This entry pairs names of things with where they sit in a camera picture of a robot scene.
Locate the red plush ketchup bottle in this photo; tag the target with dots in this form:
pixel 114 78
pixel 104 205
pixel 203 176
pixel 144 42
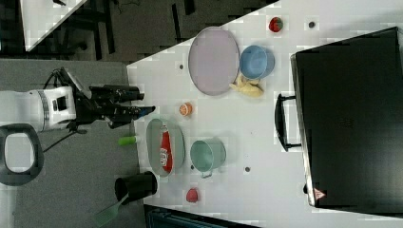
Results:
pixel 165 151

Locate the grey white stand base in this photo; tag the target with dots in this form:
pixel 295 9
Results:
pixel 22 157

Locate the black utensil cup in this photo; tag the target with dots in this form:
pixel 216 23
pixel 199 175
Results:
pixel 136 187

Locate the orange slice toy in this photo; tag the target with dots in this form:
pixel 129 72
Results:
pixel 186 109

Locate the green spatula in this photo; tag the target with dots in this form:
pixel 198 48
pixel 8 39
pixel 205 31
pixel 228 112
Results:
pixel 108 214

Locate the pink plush toy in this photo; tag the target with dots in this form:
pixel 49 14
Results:
pixel 192 195

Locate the green cylinder toy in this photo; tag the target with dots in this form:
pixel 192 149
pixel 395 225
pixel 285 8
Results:
pixel 128 140

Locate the blue black crate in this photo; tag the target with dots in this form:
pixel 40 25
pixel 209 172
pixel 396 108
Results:
pixel 158 217

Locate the lavender oval plate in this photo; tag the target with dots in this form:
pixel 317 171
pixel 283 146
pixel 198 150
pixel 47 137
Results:
pixel 213 61

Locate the blue bowl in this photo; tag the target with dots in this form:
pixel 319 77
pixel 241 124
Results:
pixel 257 62

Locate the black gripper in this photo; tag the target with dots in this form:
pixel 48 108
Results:
pixel 87 111

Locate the white side table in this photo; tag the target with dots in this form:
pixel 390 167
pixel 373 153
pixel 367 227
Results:
pixel 41 17

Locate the green oval strainer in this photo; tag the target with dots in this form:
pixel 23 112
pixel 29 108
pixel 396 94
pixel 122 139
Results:
pixel 153 144

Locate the red strawberry toy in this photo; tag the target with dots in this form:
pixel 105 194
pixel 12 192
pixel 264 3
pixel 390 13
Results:
pixel 275 24

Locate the black toaster oven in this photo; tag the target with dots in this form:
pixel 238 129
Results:
pixel 349 109

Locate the yellow plush chicken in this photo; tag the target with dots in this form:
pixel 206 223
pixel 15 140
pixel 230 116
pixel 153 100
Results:
pixel 247 87

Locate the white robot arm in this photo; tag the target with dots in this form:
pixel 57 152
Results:
pixel 63 103

